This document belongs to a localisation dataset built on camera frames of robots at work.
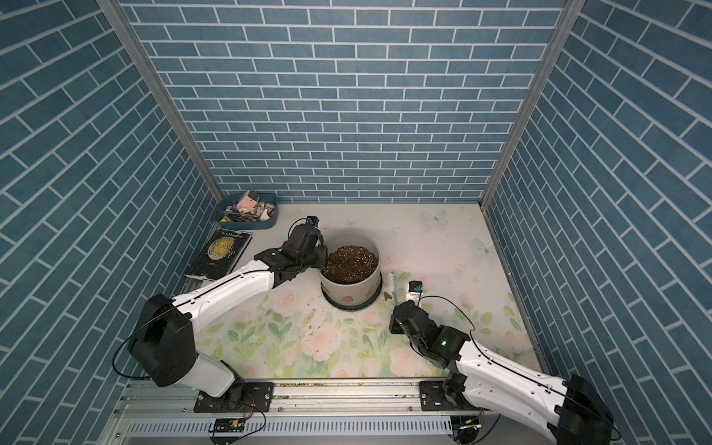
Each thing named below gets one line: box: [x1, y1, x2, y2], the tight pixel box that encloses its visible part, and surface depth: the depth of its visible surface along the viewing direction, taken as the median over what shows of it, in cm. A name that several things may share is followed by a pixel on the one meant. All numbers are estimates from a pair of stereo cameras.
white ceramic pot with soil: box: [319, 231, 382, 306], surface depth 90 cm
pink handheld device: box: [236, 189, 261, 215], surface depth 114 cm
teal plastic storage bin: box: [215, 192, 280, 230], surface depth 114 cm
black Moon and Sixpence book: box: [185, 228, 253, 281], surface depth 104 cm
